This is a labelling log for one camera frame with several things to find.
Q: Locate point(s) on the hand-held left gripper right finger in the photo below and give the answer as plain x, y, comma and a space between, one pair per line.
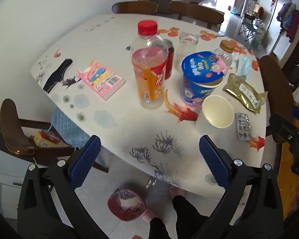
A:
214, 164

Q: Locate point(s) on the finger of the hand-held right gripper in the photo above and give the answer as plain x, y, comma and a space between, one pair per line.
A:
281, 127

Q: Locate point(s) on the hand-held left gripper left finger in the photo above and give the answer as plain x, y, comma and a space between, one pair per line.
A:
86, 164

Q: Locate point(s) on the red trash bin with liner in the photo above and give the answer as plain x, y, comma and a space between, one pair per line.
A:
114, 208

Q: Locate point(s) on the gold foil packet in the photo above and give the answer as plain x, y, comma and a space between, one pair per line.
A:
239, 87

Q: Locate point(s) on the red soda can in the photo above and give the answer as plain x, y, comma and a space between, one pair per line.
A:
170, 62

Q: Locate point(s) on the silver pill blister pack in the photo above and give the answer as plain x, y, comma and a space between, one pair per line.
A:
243, 129

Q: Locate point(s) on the wooden chair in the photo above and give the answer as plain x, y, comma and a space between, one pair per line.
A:
196, 12
12, 129
276, 84
134, 7

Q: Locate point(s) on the blue quilted seat cushion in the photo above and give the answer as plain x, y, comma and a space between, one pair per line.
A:
64, 127

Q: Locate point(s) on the red cardboard box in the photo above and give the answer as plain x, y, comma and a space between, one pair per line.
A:
51, 136

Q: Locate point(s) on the pink slipper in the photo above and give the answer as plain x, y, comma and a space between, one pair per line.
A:
178, 191
152, 219

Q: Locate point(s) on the beige cardboard box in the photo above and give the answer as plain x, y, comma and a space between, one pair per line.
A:
42, 140

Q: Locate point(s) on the white paper cup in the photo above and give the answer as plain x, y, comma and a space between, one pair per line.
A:
218, 112

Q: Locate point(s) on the person's leg in black pants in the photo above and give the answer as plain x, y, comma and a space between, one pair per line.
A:
184, 211

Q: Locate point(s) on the blue face mask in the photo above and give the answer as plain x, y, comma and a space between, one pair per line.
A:
244, 66

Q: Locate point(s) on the pink card box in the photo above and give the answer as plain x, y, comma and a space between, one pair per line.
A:
102, 79

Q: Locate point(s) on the small bottle with gold cap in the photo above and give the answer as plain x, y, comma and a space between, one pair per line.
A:
226, 46

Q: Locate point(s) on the blue instant noodle cup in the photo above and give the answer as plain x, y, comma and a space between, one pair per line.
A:
201, 67

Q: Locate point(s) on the folding side table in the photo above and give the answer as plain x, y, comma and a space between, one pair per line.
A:
250, 27

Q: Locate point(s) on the plastic bottle with red cap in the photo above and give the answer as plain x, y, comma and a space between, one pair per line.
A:
149, 79

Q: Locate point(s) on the hanging clothes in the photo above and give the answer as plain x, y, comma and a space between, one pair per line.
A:
289, 20

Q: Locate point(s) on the clear glass jar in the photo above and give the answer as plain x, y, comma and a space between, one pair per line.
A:
186, 49

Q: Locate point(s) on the white cabinet with dark frame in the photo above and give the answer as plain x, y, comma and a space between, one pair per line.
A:
5, 166

